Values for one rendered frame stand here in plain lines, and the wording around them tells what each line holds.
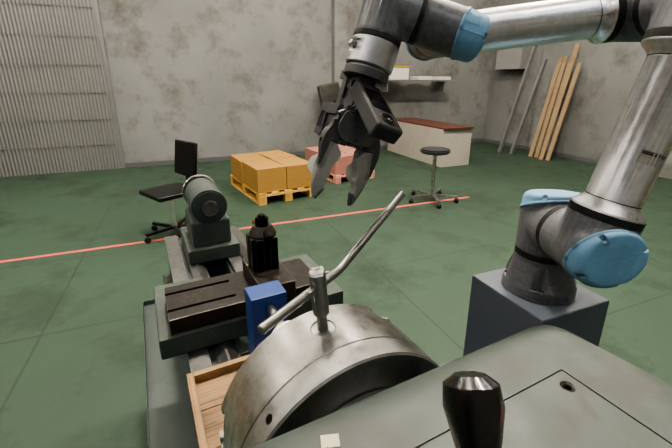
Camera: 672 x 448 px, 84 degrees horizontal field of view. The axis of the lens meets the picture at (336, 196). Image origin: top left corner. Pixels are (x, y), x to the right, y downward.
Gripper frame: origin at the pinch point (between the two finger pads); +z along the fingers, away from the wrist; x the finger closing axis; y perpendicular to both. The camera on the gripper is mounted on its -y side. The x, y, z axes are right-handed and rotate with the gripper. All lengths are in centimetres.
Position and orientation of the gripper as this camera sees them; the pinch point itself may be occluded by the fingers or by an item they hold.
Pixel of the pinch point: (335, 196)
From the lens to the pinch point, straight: 59.7
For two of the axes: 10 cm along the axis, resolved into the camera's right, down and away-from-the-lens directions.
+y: -4.6, -2.6, 8.5
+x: -8.4, -1.9, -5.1
